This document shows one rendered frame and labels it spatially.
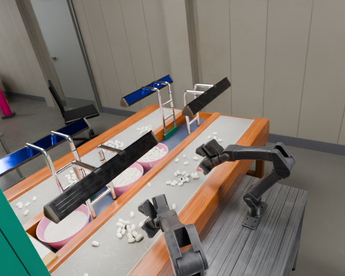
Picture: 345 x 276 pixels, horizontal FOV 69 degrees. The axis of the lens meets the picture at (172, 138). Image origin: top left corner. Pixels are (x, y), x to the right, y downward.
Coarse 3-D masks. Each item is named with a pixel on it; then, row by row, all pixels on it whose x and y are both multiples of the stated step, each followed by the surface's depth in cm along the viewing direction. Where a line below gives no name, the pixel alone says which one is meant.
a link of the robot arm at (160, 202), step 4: (156, 196) 99; (160, 196) 99; (164, 196) 102; (152, 200) 102; (156, 200) 98; (160, 200) 98; (164, 200) 99; (156, 204) 100; (160, 204) 98; (164, 204) 98; (156, 208) 100; (160, 208) 97; (164, 208) 98; (168, 208) 98; (160, 212) 97; (176, 212) 93; (156, 220) 91; (156, 224) 91
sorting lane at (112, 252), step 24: (216, 120) 217; (240, 120) 211; (192, 144) 187; (168, 168) 164; (192, 168) 161; (144, 192) 146; (168, 192) 143; (192, 192) 141; (120, 216) 132; (144, 216) 129; (96, 240) 120; (120, 240) 118; (144, 240) 116; (72, 264) 110; (96, 264) 108; (120, 264) 107
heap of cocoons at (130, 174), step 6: (132, 168) 169; (120, 174) 166; (126, 174) 164; (132, 174) 163; (138, 174) 162; (114, 180) 161; (120, 180) 159; (126, 180) 158; (132, 180) 157; (114, 186) 156
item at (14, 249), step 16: (0, 192) 42; (0, 208) 42; (0, 224) 43; (16, 224) 45; (0, 240) 43; (16, 240) 45; (0, 256) 44; (16, 256) 46; (32, 256) 49; (0, 272) 44; (16, 272) 47; (32, 272) 49; (48, 272) 52
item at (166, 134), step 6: (168, 84) 205; (156, 90) 195; (168, 102) 208; (162, 108) 202; (162, 114) 204; (174, 114) 218; (162, 120) 206; (174, 120) 220; (174, 126) 223; (168, 132) 216; (174, 132) 222
